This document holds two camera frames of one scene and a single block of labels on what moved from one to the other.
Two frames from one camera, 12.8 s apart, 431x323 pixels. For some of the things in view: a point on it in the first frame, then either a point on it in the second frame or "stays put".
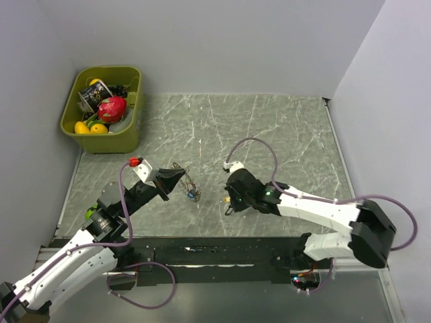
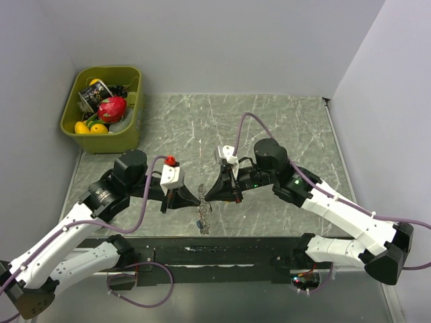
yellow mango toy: [98, 128] stays put
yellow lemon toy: [81, 128] stays put
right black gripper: [236, 206] to [223, 189]
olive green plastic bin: [124, 142] stays put
